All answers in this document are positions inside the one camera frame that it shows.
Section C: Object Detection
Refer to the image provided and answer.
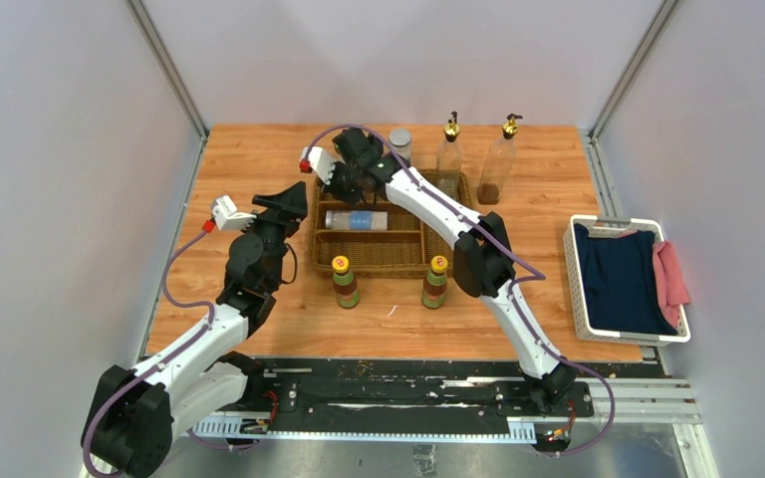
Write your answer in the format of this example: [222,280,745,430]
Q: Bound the woven wicker divided basket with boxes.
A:
[308,179,453,279]

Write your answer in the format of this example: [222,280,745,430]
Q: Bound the pink cloth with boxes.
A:
[651,241,691,315]

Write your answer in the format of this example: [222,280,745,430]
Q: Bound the silver-lid pepper jar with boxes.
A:
[388,127,412,162]
[325,210,388,231]

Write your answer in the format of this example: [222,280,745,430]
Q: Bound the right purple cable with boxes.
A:
[303,123,618,458]

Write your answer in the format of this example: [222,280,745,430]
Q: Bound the left green sauce bottle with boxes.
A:
[332,255,360,309]

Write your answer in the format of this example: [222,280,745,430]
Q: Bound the aluminium frame post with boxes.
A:
[589,0,681,142]
[124,0,209,143]

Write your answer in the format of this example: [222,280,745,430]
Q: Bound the right green sauce bottle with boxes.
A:
[421,255,449,309]

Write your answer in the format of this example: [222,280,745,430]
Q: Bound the dark blue cloth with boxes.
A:
[574,224,677,336]

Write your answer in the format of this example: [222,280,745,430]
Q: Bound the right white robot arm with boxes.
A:
[299,123,577,416]

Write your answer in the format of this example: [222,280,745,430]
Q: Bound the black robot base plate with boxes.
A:
[187,357,595,436]

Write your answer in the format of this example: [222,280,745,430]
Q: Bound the purple cable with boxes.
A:
[303,123,618,458]
[82,227,217,478]

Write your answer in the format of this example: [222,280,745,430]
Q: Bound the white plastic perforated basket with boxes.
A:
[563,214,691,347]

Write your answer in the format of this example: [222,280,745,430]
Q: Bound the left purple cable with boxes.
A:
[82,227,217,478]

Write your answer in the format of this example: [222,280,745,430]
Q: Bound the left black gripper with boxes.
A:
[235,182,306,289]

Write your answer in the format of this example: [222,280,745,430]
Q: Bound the green sauce bottle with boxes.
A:
[332,255,360,309]
[421,255,449,309]

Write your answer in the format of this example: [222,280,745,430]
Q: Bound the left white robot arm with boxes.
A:
[81,181,309,477]

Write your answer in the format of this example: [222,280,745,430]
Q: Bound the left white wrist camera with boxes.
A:
[201,195,257,233]

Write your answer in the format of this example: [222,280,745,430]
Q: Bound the right aluminium frame post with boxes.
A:
[589,0,681,142]

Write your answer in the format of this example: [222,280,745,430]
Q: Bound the left aluminium frame post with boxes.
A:
[124,0,209,143]

